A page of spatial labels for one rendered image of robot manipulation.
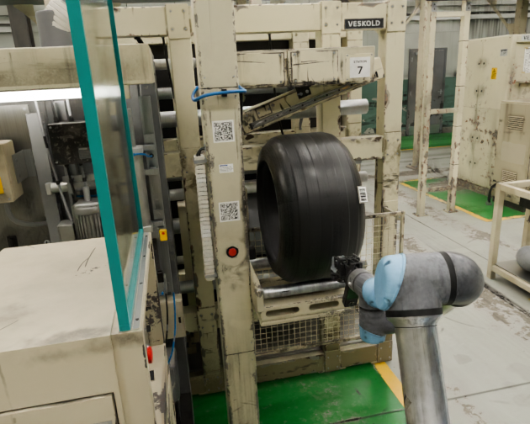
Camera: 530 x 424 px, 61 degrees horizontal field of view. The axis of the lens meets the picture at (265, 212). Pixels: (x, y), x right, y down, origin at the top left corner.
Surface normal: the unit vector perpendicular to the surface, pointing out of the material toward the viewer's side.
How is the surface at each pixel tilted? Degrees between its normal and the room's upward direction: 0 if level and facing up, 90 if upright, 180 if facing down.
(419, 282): 61
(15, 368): 90
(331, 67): 90
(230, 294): 90
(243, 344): 90
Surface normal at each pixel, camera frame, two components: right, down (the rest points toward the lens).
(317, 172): 0.13, -0.40
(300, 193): -0.10, -0.15
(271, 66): 0.21, 0.28
